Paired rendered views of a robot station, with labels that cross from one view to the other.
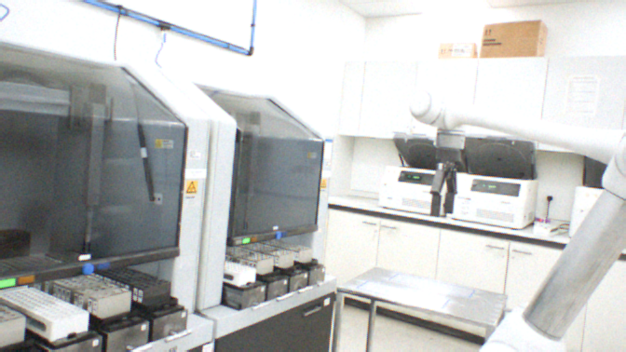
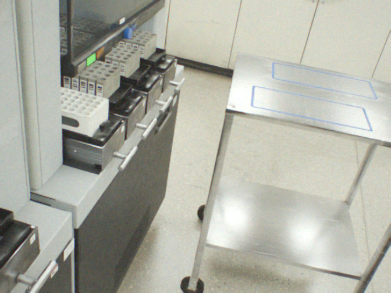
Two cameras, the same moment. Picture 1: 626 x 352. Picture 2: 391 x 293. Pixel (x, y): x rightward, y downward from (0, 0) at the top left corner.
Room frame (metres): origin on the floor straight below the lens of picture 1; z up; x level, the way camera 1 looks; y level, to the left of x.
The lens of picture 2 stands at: (0.97, 0.35, 1.37)
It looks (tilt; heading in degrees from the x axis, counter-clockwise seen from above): 33 degrees down; 336
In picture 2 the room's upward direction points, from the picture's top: 10 degrees clockwise
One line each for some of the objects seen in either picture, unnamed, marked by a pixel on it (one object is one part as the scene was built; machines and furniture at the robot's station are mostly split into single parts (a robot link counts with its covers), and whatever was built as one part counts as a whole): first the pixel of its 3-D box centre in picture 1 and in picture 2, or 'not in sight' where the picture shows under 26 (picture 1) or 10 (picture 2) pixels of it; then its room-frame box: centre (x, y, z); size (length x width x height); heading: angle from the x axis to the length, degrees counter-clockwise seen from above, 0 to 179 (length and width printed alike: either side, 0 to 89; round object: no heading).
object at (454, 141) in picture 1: (450, 141); not in sight; (1.56, -0.43, 1.43); 0.09 x 0.09 x 0.06
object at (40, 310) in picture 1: (40, 314); not in sight; (1.34, 0.72, 0.83); 0.30 x 0.10 x 0.06; 57
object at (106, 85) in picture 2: (263, 265); (108, 84); (2.01, 0.17, 0.85); 0.12 x 0.02 x 0.06; 148
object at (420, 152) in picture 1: (425, 173); not in sight; (4.19, -0.97, 1.22); 0.62 x 0.56 x 0.64; 145
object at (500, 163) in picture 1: (496, 179); not in sight; (3.87, -1.47, 1.24); 0.62 x 0.56 x 0.69; 148
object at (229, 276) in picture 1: (220, 270); (43, 104); (1.94, 0.33, 0.83); 0.30 x 0.10 x 0.06; 57
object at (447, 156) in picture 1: (447, 163); not in sight; (1.56, -0.43, 1.36); 0.08 x 0.07 x 0.09; 147
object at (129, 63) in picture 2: (284, 260); (130, 63); (2.14, 0.08, 0.85); 0.12 x 0.02 x 0.06; 146
